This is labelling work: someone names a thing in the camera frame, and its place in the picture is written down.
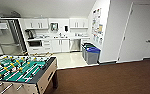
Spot foosball gaming table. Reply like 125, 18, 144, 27
0, 54, 59, 94

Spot grey bin green lid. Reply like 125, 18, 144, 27
82, 43, 96, 61

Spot white two-door sink cabinet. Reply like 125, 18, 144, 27
51, 38, 71, 54

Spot grey bin blue lid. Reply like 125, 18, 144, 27
86, 46, 102, 65

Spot black built-in microwave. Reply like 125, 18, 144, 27
27, 39, 43, 48

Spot black coffee machine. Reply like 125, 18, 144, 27
25, 29, 37, 40

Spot white room door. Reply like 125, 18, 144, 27
119, 2, 150, 63

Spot stainless steel refrigerator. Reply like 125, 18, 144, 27
0, 18, 27, 56

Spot white wall cabinet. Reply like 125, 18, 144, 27
23, 18, 50, 30
69, 17, 89, 29

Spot large wall poster collage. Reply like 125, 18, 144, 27
91, 7, 105, 37

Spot metal door handle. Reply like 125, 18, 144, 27
144, 39, 150, 44

